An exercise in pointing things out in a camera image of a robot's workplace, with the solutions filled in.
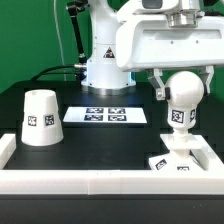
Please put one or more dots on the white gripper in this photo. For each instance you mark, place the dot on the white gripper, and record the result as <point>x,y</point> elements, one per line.
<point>146,42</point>

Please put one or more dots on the white lamp bulb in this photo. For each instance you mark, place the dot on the white lamp bulb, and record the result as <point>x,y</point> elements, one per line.
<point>186,92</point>

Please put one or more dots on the white lamp base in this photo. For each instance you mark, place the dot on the white lamp base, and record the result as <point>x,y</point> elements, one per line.
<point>179,156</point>

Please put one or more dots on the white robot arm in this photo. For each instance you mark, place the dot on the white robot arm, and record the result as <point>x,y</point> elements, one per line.
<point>104,76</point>

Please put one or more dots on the white lamp shade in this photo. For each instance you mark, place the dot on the white lamp shade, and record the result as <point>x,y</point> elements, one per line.
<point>41,124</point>

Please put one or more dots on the white marker plate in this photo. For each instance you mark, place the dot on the white marker plate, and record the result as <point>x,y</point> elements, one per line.
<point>130,115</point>

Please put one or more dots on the white U-shaped fence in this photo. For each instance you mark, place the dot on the white U-shaped fence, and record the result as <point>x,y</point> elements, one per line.
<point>92,182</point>

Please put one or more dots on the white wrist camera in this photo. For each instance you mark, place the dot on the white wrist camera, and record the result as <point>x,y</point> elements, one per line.
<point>137,7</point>

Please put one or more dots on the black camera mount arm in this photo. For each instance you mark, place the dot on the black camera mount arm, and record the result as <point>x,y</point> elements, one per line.
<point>74,8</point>

